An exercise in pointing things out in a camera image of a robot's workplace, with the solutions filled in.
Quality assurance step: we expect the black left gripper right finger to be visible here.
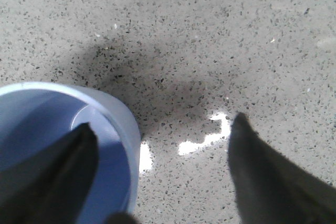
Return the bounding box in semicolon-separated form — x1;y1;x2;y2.
228;113;335;223

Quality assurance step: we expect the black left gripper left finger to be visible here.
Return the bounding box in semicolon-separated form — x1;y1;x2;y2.
1;123;99;223

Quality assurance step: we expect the blue plastic cup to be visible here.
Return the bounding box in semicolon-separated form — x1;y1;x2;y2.
1;82;141;223

